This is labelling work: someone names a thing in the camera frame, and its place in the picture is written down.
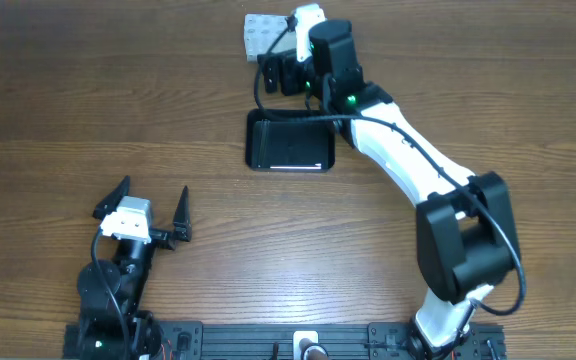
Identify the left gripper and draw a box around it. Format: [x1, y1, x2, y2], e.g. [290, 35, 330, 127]
[92, 175, 194, 251]

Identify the clear test tube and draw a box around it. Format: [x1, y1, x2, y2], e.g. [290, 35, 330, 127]
[269, 163, 323, 172]

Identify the black tray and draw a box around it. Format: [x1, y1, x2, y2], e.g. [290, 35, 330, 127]
[245, 108, 337, 174]

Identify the white test tube rack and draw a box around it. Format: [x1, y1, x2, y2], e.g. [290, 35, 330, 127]
[243, 13, 299, 64]

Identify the mounting rail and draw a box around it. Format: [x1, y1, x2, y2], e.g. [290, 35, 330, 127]
[62, 320, 508, 360]

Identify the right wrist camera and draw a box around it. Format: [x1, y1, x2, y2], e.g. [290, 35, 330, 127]
[292, 3, 327, 64]

